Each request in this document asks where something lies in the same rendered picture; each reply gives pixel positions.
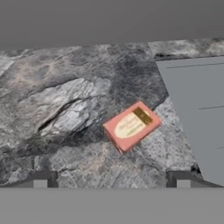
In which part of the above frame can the pink bar soap box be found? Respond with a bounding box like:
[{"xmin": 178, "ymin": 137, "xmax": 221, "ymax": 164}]
[{"xmin": 102, "ymin": 100, "xmax": 163, "ymax": 156}]

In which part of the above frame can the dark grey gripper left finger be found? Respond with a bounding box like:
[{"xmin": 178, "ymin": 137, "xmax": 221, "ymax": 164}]
[{"xmin": 2, "ymin": 170, "xmax": 59, "ymax": 188}]

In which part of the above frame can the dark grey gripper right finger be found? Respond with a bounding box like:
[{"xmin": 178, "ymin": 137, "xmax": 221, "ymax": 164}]
[{"xmin": 165, "ymin": 170, "xmax": 224, "ymax": 188}]

